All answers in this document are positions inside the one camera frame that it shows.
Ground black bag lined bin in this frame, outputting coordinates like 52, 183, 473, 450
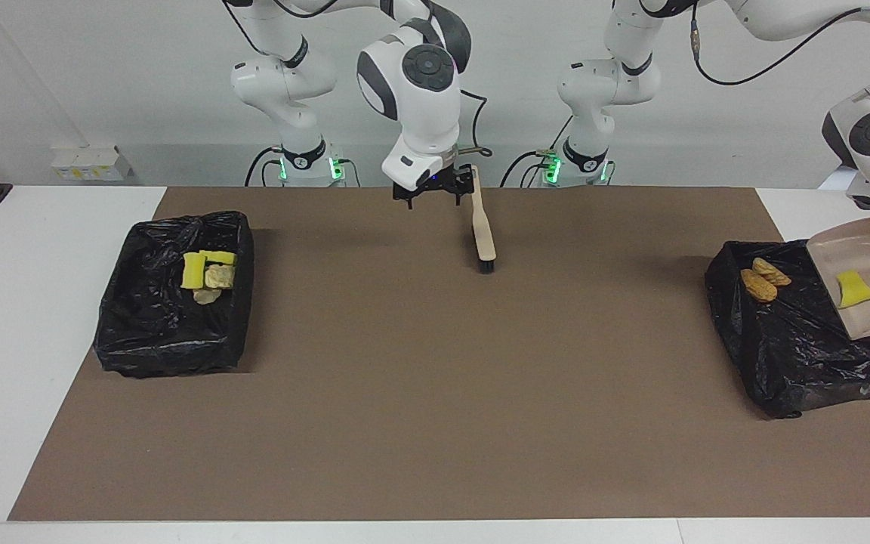
94, 211, 255, 379
705, 239, 870, 419

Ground white box with labels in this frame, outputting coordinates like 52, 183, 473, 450
51, 145, 134, 182

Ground curved yellow sponge piece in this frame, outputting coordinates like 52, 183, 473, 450
837, 270, 870, 309

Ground black left base cable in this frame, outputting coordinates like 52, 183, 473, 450
499, 150, 557, 187

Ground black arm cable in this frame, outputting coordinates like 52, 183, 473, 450
690, 0, 870, 87
224, 0, 493, 158

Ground black right base cable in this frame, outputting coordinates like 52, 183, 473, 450
245, 146, 285, 187

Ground green and yellow sponge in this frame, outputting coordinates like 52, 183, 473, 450
182, 252, 207, 290

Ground beige brush black bristles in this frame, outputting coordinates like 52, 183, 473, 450
468, 165, 498, 274

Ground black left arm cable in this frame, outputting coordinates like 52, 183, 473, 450
690, 0, 870, 87

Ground brown table mat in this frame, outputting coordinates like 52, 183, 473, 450
8, 187, 870, 522

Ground small golden croissant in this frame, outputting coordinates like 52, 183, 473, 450
752, 258, 792, 287

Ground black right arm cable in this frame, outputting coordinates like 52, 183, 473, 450
224, 0, 493, 158

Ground oblong golden bread roll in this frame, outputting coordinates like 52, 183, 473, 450
741, 270, 779, 303

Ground black base cable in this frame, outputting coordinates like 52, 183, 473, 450
499, 150, 557, 187
245, 146, 285, 187

